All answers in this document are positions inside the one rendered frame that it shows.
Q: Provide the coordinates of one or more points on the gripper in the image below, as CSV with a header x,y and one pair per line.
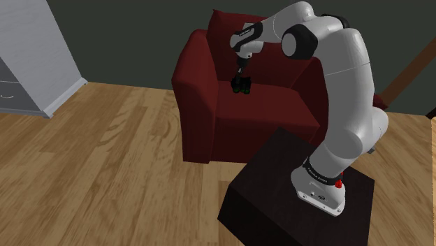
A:
x,y
242,63

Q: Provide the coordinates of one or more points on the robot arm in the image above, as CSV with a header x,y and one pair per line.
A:
x,y
347,85

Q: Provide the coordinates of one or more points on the black object with green spots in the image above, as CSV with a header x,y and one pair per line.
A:
x,y
242,87

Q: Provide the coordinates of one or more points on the dark red armchair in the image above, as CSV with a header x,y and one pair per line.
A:
x,y
197,102

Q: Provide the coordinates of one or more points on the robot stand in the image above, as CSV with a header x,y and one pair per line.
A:
x,y
265,190

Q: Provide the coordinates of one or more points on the brown wooden beam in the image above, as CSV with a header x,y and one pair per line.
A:
x,y
405,73

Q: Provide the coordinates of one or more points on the grey drawer cabinet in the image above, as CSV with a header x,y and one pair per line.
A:
x,y
15,93

